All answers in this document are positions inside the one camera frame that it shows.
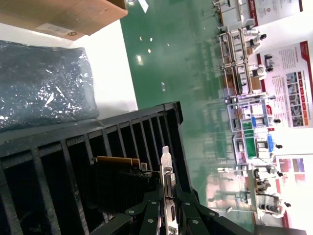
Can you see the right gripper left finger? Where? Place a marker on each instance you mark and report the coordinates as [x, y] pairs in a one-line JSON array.
[[149, 218]]

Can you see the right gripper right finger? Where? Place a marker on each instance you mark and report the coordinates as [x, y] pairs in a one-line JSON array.
[[195, 220]]

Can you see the graphics card with silver bracket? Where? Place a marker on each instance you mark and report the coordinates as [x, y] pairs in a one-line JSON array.
[[122, 183]]

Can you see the black slotted plastic container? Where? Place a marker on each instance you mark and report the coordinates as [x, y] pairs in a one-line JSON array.
[[61, 137]]

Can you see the open brown cardboard box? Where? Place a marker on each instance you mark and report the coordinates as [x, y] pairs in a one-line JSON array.
[[61, 17]]

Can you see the aluminium workstation with green bins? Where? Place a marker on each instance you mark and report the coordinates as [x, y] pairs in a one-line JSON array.
[[250, 147]]

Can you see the poster with red purple pictures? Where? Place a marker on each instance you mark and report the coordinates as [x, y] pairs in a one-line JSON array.
[[284, 165]]

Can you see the metal rack with cartons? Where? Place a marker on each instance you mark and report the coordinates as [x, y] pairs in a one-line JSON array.
[[234, 73]]

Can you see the grey translucent antistatic bag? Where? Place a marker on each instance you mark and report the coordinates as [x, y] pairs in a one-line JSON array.
[[44, 85]]

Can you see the poster with photo grid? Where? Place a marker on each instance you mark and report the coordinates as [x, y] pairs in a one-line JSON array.
[[291, 80]]

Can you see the red and white poster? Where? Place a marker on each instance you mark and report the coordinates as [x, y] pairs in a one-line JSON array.
[[269, 9]]

